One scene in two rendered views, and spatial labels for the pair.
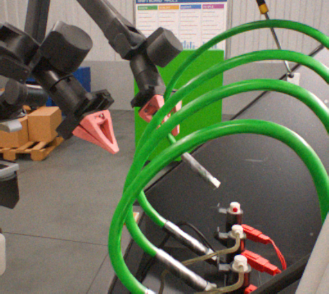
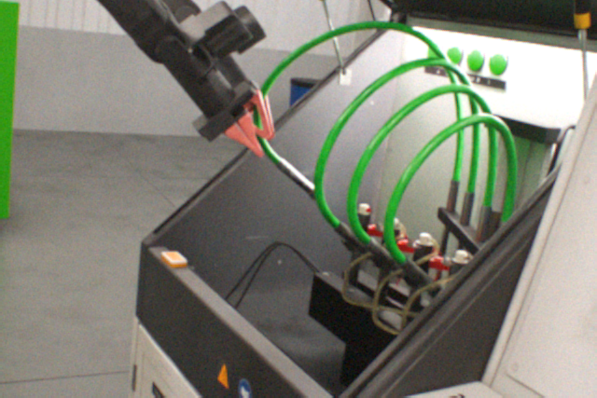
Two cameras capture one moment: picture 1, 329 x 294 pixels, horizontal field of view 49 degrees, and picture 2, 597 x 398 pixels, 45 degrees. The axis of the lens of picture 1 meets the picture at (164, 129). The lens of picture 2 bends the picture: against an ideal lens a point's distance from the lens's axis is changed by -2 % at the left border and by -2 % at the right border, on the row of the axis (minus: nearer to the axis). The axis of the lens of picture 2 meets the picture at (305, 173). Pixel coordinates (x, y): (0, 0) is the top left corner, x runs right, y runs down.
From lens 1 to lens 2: 0.81 m
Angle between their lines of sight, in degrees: 40
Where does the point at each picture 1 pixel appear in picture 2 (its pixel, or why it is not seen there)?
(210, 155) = (253, 168)
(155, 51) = not seen: hidden behind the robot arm
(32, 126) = not seen: outside the picture
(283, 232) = (322, 258)
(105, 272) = (222, 308)
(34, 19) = not seen: outside the picture
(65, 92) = (217, 84)
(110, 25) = not seen: outside the picture
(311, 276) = (559, 192)
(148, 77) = (232, 66)
